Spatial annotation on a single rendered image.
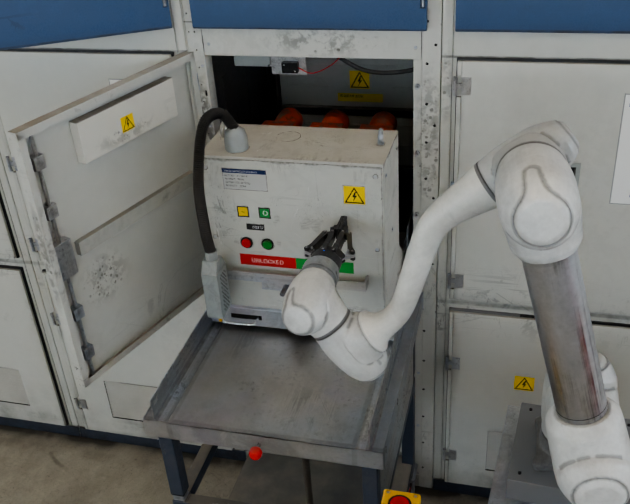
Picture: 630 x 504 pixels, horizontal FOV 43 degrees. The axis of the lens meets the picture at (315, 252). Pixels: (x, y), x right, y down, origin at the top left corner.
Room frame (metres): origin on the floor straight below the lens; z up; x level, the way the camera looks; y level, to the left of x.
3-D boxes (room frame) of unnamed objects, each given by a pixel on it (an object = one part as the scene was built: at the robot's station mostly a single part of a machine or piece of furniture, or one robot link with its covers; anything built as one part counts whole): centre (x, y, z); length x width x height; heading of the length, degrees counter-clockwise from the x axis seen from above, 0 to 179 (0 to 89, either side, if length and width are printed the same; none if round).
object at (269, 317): (1.87, 0.05, 0.90); 0.54 x 0.05 x 0.06; 73
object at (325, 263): (1.56, -0.01, 1.23); 0.09 x 0.06 x 0.09; 73
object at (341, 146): (2.10, -0.02, 1.15); 0.51 x 0.50 x 0.48; 163
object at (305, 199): (1.86, 0.05, 1.15); 0.48 x 0.01 x 0.48; 73
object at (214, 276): (1.85, 0.28, 1.04); 0.08 x 0.05 x 0.17; 163
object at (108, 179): (1.97, 0.49, 1.21); 0.63 x 0.07 x 0.74; 146
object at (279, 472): (1.79, 0.07, 0.46); 0.64 x 0.58 x 0.66; 163
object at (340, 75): (2.70, -0.20, 1.28); 0.58 x 0.02 x 0.19; 73
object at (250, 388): (1.79, 0.07, 0.82); 0.68 x 0.62 x 0.06; 163
